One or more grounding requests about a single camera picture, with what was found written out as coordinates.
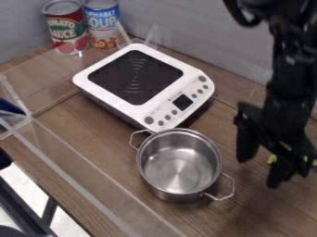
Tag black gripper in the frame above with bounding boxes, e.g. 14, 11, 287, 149
234, 84, 317, 189

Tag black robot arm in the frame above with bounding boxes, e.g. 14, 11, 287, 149
224, 0, 317, 189

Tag white and black stove top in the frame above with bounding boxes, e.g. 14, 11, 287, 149
73, 44, 216, 131

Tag stainless steel pot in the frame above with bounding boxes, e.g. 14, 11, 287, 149
129, 128, 236, 202

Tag clear acrylic barrier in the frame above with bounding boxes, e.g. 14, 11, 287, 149
0, 72, 188, 237

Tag alphabet soup can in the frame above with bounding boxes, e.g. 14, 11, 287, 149
83, 0, 121, 49

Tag dark blue object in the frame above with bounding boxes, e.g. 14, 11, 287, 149
0, 97, 26, 115

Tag tomato sauce can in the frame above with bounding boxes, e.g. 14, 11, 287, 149
42, 0, 89, 56

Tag black metal table frame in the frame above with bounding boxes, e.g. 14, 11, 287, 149
0, 178, 59, 237

